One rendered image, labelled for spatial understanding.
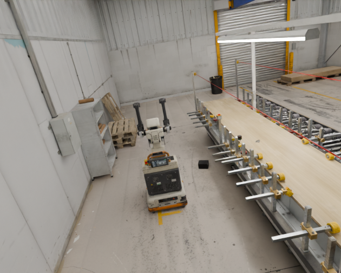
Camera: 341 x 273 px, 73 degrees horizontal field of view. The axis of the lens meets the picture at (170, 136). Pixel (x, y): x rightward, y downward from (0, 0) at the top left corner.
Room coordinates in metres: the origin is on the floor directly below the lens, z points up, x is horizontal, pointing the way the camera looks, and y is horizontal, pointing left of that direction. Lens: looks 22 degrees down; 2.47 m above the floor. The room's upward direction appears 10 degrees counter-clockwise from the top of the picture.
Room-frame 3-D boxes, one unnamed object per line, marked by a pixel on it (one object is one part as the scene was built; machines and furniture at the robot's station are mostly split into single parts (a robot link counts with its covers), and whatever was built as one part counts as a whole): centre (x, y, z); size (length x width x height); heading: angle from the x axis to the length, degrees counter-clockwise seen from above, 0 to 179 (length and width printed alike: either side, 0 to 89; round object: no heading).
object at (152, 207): (3.27, 0.23, 0.16); 0.67 x 0.64 x 0.25; 2
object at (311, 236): (1.33, -0.94, 0.95); 0.14 x 0.06 x 0.05; 2
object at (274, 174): (1.85, -0.92, 0.93); 0.04 x 0.04 x 0.48; 2
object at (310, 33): (3.12, -1.20, 2.34); 2.40 x 0.12 x 0.08; 2
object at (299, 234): (1.31, -0.89, 0.95); 0.50 x 0.04 x 0.04; 92
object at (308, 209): (1.35, -0.94, 0.93); 0.04 x 0.04 x 0.48; 2
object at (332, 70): (9.63, -6.38, 0.23); 2.41 x 0.77 x 0.17; 94
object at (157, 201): (2.95, 0.20, 0.23); 0.41 x 0.02 x 0.08; 92
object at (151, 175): (3.18, 0.23, 0.59); 0.55 x 0.34 x 0.83; 92
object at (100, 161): (4.76, 1.60, 0.78); 0.90 x 0.45 x 1.55; 2
